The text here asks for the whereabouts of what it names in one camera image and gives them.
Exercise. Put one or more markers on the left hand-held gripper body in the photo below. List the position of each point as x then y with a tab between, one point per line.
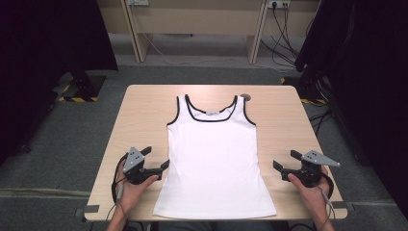
134	160

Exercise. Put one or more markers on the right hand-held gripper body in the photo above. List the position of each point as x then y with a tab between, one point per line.
316	159

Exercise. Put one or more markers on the white tank top black trim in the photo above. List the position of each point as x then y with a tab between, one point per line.
213	160

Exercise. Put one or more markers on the person's left hand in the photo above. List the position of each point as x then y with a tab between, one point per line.
128	195

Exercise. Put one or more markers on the person's right hand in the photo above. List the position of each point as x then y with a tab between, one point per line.
316	197

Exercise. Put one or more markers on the grey tape piece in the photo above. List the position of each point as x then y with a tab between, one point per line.
91	209
339	204

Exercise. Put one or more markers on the black stand base hazard tape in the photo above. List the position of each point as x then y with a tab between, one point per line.
86	85
309	89

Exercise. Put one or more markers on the grey round table grommet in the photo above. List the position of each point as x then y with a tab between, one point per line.
247	95

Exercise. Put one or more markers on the black curtain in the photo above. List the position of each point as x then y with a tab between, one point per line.
41	64
369	80

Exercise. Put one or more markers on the white power socket strip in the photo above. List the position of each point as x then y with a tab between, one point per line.
138	2
278	3

